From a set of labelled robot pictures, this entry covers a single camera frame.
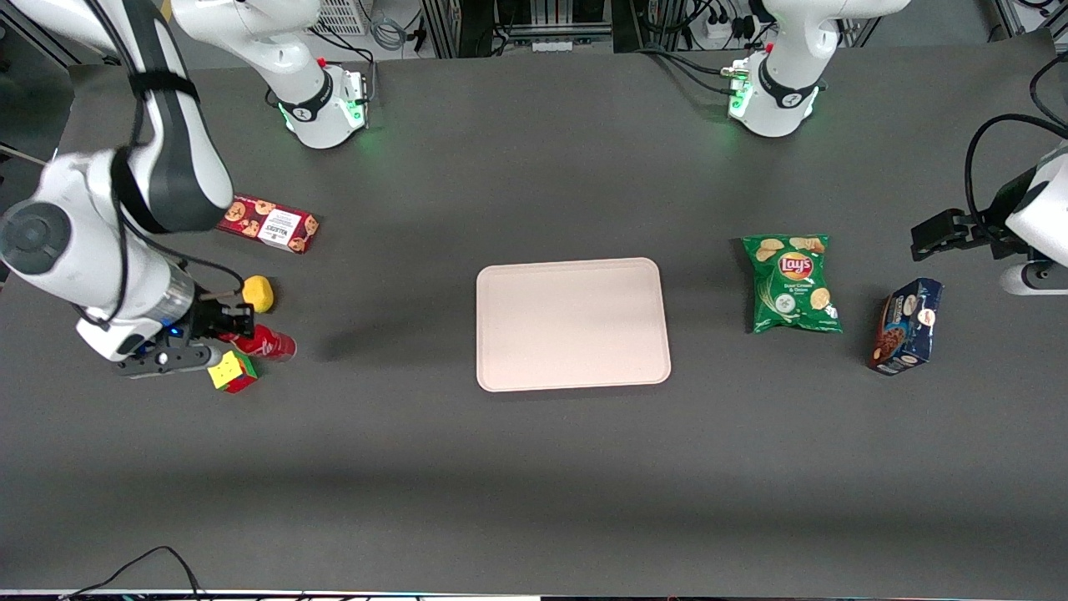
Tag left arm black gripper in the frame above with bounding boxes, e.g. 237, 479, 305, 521
910, 171, 1040, 260

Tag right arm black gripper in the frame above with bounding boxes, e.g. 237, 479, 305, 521
192, 292, 255, 343

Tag red coke bottle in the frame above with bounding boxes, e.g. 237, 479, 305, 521
221, 324, 298, 362

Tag white plastic tray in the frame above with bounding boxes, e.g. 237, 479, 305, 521
476, 257, 673, 393

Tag yellow lemon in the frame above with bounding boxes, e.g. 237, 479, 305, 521
241, 275, 277, 315

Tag Rubik's cube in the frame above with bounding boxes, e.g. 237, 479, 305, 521
207, 351, 259, 395

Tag red Walkers cookie box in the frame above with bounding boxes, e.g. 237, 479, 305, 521
217, 194, 320, 255

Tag blue chocolate cookie box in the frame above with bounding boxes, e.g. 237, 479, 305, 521
866, 278, 945, 376

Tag green Lays chips bag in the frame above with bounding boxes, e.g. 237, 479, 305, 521
742, 234, 844, 335

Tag white power strip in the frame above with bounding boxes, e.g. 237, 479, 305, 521
699, 8, 756, 43

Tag white vented box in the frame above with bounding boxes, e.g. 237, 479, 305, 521
310, 0, 372, 36

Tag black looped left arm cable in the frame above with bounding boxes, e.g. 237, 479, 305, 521
964, 114, 1068, 239

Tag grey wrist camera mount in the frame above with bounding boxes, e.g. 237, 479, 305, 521
117, 341, 224, 378

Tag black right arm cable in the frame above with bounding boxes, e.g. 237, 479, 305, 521
73, 0, 248, 328

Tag black cable on table corner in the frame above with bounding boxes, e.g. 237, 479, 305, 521
1030, 52, 1068, 126

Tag black cable at table edge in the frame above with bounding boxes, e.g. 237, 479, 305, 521
58, 546, 205, 601

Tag grey coiled cable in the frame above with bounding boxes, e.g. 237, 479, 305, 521
367, 13, 410, 53

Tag black cables at arm base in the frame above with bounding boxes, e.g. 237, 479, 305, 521
638, 46, 749, 97

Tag aluminium frame rack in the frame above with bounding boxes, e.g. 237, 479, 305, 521
421, 0, 618, 58

